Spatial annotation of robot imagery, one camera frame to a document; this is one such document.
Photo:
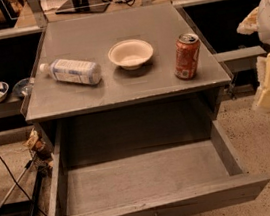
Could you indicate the grey side shelf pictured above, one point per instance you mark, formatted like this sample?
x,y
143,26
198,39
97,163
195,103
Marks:
x,y
239,60

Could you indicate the orange soda can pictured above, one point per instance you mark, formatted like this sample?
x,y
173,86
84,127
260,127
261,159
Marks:
x,y
187,54

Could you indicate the clear plastic bottle blue label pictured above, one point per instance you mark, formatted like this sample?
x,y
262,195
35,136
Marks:
x,y
73,71

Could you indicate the crumpled snack bag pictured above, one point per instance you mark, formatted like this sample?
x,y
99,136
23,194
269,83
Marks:
x,y
36,144

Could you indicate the open grey top drawer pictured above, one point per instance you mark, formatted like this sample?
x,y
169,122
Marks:
x,y
172,158

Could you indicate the dark glass bowl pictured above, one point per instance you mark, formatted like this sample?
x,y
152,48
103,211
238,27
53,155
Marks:
x,y
23,88

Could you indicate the grey cabinet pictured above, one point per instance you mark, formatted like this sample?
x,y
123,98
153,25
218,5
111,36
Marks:
x,y
124,83

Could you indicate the black monitor stand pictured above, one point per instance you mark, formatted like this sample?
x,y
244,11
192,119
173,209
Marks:
x,y
83,6

